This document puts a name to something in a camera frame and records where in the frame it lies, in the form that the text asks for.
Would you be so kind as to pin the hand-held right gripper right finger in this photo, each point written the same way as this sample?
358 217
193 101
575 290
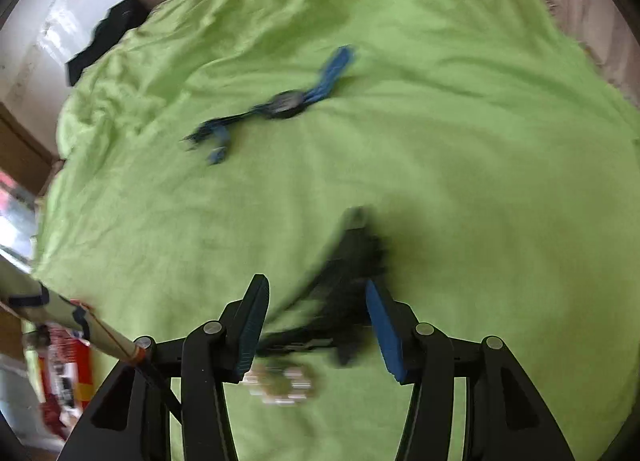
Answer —
385 331

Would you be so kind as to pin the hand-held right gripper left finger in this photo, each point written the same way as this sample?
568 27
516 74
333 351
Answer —
250 331

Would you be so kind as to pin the black comb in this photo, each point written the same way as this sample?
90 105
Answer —
350 281

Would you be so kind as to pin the pale beaded hair accessory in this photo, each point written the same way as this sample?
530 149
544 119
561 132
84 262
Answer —
280 383

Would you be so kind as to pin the green blanket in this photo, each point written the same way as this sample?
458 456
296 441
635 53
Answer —
400 166

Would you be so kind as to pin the red box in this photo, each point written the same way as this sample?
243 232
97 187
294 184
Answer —
65 371

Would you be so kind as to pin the brown wooden furniture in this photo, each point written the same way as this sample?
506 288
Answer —
20 146

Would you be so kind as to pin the black cloth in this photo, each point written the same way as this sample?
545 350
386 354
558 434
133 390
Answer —
110 36

